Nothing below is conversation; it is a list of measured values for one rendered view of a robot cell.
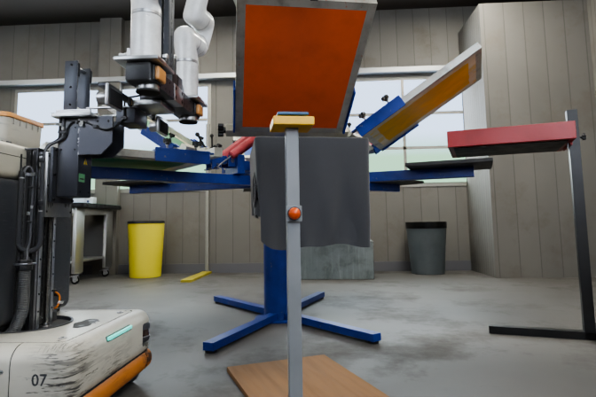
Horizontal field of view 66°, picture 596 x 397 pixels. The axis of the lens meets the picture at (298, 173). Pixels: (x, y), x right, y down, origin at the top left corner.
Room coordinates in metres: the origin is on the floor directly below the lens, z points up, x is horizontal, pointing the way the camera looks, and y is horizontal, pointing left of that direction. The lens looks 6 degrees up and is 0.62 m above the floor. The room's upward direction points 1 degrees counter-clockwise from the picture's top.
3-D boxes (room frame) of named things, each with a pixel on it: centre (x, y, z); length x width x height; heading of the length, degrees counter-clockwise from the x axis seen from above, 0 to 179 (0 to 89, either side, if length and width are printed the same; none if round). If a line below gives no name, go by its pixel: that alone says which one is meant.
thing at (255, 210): (1.95, 0.16, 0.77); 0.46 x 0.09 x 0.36; 8
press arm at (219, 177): (2.69, 0.62, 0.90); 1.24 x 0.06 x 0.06; 128
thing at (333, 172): (1.74, -0.06, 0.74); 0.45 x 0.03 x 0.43; 98
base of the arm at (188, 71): (1.86, 0.47, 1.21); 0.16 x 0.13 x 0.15; 87
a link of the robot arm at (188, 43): (1.87, 0.46, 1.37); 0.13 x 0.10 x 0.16; 162
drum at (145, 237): (5.66, 1.88, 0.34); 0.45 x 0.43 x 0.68; 87
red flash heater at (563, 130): (2.55, -1.18, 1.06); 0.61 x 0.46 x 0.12; 68
